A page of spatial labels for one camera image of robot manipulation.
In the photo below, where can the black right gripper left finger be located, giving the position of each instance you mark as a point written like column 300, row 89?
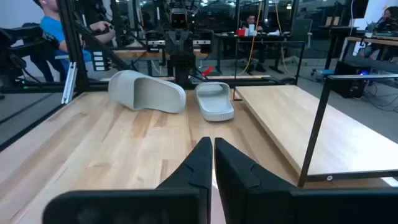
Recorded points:
column 174, row 202

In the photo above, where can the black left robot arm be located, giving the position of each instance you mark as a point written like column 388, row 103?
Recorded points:
column 183, row 71

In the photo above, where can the wooden shelf with black frame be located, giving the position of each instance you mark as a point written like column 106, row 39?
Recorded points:
column 295, row 124

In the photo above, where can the black metal rig frame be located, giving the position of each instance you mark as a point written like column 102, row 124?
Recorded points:
column 73, row 43

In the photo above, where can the black computer tower purple light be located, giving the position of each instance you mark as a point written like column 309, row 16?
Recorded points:
column 349, row 79

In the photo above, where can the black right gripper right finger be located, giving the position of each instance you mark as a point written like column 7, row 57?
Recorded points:
column 264, row 202

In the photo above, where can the silver aluminium profile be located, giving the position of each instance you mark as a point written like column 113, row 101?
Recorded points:
column 69, row 84

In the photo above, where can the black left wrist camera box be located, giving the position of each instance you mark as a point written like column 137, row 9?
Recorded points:
column 178, row 19

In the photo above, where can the black office desk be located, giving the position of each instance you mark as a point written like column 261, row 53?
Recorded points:
column 248, row 40

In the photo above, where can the red cup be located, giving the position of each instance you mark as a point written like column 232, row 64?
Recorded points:
column 240, row 32

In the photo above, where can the person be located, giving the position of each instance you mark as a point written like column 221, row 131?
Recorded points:
column 384, row 31
column 253, row 25
column 56, row 34

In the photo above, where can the black equipment stand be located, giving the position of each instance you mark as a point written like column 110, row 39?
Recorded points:
column 21, row 49

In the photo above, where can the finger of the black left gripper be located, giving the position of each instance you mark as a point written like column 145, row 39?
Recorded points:
column 206, row 39
column 155, row 37

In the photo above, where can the wooden top desk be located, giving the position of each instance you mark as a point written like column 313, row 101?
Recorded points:
column 373, row 42

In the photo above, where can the grey rubber slide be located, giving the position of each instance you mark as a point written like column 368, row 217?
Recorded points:
column 149, row 93
column 214, row 105

